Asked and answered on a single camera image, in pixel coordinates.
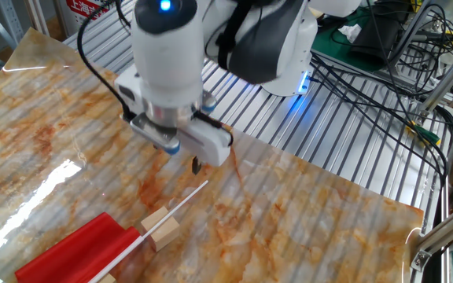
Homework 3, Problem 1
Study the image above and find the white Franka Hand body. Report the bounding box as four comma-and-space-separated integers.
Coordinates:
114, 64, 234, 168

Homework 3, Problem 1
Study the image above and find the red flag with white stick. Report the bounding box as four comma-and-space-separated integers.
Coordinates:
13, 179, 210, 283

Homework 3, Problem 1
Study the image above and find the orange marble pattern mat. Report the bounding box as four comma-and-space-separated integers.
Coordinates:
0, 28, 425, 283

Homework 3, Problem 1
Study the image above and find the green cutting mat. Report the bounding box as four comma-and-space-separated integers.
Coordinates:
311, 9, 387, 72

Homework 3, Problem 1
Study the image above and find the crumpled white tissue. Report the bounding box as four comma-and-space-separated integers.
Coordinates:
337, 24, 363, 44

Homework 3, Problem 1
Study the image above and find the red sign with white text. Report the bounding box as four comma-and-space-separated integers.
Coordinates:
59, 0, 113, 35

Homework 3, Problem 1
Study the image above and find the black fabric pouch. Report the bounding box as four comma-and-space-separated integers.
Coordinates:
347, 2, 405, 66

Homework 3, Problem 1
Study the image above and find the grey perforated rack upright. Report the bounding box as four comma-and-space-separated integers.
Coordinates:
0, 0, 20, 42

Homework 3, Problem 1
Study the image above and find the aluminium profile strut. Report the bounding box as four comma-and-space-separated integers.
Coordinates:
418, 47, 453, 116

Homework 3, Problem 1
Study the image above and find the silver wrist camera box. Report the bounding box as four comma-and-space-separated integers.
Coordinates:
128, 112, 182, 156

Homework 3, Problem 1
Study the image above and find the black camera cable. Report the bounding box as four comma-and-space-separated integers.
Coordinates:
76, 0, 234, 149

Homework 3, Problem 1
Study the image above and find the tangled black cable bundle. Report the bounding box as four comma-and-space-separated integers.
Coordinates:
308, 0, 453, 182

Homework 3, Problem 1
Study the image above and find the yellow green cable connector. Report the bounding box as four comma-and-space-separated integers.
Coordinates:
406, 119, 442, 146

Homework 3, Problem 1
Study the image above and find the aluminium profile with corner bracket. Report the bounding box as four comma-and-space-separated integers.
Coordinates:
409, 204, 453, 273

